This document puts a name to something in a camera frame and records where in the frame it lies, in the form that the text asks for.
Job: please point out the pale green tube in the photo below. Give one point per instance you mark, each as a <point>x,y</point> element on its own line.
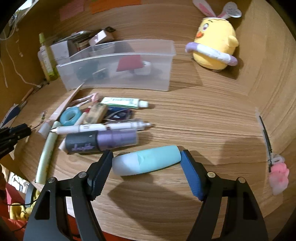
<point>46,157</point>

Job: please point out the pink paper card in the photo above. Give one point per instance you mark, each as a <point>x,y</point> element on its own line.
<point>66,104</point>

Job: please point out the teal and white squeeze tube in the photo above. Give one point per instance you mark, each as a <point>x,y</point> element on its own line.
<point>148,160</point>

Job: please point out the orange sticky note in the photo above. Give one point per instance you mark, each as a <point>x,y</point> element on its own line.
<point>100,7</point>

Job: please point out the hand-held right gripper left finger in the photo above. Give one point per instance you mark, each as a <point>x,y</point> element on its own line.
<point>101,176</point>

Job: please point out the white and green ointment tube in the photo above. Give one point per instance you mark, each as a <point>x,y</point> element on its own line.
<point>120,102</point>

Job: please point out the black hair clip pink plush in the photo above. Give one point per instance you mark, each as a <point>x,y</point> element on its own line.
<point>279,176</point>

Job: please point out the yellow soft toy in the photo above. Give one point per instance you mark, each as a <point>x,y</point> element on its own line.
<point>19,212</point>

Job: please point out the beige eraser block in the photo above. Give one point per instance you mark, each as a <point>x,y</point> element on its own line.
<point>95,113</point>

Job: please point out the red packet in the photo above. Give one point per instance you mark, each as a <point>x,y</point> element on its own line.
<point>129,63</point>

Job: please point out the small white carton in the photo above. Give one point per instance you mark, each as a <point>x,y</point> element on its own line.
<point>99,37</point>

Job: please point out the pink sticky note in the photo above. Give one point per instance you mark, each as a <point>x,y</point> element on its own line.
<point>71,11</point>

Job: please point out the purple bottle with dark cap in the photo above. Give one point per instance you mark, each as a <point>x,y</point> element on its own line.
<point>104,140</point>

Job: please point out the red cloth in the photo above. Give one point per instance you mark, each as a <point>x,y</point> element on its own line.
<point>13,231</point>

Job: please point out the clear plastic box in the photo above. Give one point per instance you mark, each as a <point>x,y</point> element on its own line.
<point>115,78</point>

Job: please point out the stack of books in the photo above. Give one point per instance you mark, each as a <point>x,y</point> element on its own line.
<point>76,38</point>

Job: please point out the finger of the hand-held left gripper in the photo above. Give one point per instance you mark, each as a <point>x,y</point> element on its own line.
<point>7,147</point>
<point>16,132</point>

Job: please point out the white tape roll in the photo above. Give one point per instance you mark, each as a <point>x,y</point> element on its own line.
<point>143,68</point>

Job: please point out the dark blue packet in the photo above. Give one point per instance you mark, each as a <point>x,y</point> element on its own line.
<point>119,114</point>

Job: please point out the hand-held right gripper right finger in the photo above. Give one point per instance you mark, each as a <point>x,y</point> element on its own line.
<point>192,176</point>

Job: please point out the yellow chick plush toy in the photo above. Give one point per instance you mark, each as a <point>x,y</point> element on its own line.
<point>217,41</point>

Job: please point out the dark foil wrapper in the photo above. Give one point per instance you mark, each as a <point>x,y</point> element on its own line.
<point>109,29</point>

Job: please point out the white marker pen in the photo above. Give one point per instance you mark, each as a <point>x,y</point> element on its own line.
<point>97,127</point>

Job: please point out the green spray bottle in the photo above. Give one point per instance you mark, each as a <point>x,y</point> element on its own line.
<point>46,60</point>

